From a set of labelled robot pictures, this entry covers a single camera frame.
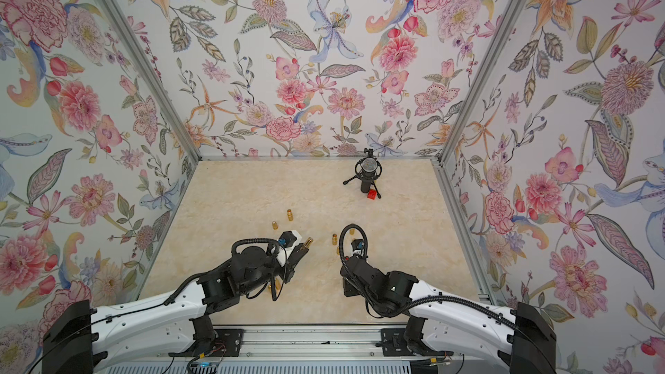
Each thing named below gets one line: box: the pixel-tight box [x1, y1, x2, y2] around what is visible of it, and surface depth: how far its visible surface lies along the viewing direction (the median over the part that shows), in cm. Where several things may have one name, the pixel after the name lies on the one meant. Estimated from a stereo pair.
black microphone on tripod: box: [342, 148, 383, 200], surface depth 96 cm
